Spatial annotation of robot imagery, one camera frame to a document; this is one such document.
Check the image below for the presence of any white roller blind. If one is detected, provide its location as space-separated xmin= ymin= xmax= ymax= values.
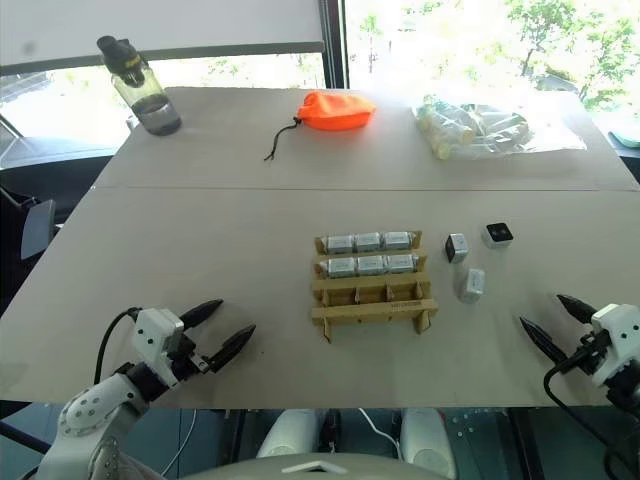
xmin=0 ymin=0 xmax=327 ymax=69

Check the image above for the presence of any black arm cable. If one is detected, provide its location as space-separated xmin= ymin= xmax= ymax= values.
xmin=93 ymin=307 xmax=139 ymax=387
xmin=543 ymin=347 xmax=640 ymax=480

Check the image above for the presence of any clear plastic bag of items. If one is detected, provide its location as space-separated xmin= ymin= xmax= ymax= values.
xmin=411 ymin=94 xmax=588 ymax=162

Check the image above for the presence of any dark window frame post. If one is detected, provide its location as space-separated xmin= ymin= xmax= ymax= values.
xmin=321 ymin=0 xmax=350 ymax=90

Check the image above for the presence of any orange drawstring pouch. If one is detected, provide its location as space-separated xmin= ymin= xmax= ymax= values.
xmin=263 ymin=90 xmax=378 ymax=163

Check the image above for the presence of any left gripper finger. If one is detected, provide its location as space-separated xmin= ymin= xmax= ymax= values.
xmin=180 ymin=298 xmax=225 ymax=330
xmin=207 ymin=324 xmax=257 ymax=374

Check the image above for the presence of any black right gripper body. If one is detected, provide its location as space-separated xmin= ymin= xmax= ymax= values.
xmin=563 ymin=331 xmax=609 ymax=376

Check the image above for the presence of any white rounded robot leg cover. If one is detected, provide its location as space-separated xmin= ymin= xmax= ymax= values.
xmin=256 ymin=409 xmax=322 ymax=460
xmin=399 ymin=408 xmax=457 ymax=480

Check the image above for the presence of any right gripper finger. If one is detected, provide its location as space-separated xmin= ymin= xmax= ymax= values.
xmin=556 ymin=293 xmax=599 ymax=324
xmin=519 ymin=315 xmax=569 ymax=369

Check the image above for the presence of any wooden battery rack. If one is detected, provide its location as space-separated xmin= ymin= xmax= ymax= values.
xmin=310 ymin=229 xmax=440 ymax=345

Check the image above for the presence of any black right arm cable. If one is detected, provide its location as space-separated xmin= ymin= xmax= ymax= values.
xmin=543 ymin=347 xmax=640 ymax=480

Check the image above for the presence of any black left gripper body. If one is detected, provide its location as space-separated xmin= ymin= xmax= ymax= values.
xmin=168 ymin=327 xmax=222 ymax=383

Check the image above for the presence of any clear bottle with black lid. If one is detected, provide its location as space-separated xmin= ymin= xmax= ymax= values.
xmin=96 ymin=34 xmax=184 ymax=137

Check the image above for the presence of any thin white cable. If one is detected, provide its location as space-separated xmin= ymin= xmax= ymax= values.
xmin=356 ymin=408 xmax=402 ymax=459

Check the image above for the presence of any dark chair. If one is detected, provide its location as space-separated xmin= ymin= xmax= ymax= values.
xmin=0 ymin=185 xmax=57 ymax=262

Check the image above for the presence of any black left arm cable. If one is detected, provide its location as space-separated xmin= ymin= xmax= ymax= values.
xmin=93 ymin=307 xmax=139 ymax=387

